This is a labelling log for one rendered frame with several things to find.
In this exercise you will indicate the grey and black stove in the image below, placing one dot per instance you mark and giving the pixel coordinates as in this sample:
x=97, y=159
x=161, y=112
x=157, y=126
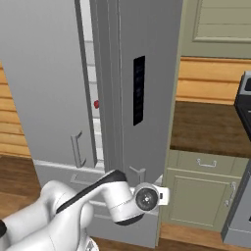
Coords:
x=243, y=98

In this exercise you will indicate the grey fridge freezer drawer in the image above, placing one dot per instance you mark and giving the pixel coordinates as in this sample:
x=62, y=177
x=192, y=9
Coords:
x=52, y=170

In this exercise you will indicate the grey fridge door with display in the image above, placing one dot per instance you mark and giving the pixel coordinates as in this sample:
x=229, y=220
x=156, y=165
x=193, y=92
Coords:
x=157, y=81

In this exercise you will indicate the red strawberry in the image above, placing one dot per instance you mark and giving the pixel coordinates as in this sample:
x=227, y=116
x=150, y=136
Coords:
x=96, y=104

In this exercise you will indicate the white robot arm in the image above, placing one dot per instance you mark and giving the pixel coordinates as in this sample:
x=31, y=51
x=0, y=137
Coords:
x=52, y=215

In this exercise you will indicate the white fridge interior shelves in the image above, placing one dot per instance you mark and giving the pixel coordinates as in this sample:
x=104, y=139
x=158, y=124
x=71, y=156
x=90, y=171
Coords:
x=92, y=65

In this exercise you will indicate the olive green base cupboard door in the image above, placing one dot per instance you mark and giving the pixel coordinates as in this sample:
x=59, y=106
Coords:
x=196, y=202

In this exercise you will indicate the olive green wall cupboard door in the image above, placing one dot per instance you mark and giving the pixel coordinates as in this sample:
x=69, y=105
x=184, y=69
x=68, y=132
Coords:
x=222, y=23

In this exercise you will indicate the olive green drawer front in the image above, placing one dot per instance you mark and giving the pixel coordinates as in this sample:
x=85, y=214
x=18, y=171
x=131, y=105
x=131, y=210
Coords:
x=186, y=163

